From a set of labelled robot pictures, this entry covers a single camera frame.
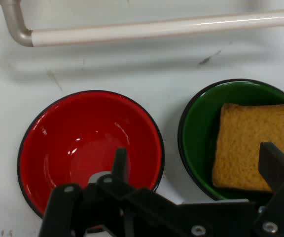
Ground beige metal rail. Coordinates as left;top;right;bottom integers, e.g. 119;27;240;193
0;0;284;48

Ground red enamel bowl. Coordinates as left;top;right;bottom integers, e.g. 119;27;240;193
17;90;165;234

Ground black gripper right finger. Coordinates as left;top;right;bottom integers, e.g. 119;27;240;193
254;142;284;237

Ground slice of toast bread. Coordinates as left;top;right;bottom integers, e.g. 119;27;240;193
212;103;284;192

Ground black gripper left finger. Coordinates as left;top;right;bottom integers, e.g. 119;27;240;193
37;148;182;237

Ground green enamel bowl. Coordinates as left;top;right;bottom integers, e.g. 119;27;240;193
177;78;284;202

